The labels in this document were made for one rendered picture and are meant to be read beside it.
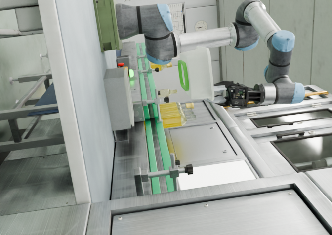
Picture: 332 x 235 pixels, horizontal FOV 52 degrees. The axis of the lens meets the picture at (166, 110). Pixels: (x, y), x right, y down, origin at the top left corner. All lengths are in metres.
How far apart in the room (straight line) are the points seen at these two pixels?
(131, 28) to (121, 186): 0.66
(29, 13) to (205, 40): 0.95
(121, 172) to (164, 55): 0.58
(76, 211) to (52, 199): 0.79
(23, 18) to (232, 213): 0.59
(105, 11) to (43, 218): 0.87
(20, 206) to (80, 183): 0.82
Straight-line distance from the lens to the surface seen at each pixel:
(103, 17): 1.41
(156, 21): 1.46
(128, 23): 1.45
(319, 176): 0.84
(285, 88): 1.26
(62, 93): 0.75
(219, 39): 1.59
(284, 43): 1.25
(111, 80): 1.34
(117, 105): 1.37
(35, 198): 1.62
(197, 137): 1.82
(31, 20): 0.80
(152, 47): 1.51
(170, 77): 7.77
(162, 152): 1.34
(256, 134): 1.89
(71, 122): 0.75
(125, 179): 1.17
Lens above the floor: 0.90
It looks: 3 degrees up
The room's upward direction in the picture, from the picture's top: 82 degrees clockwise
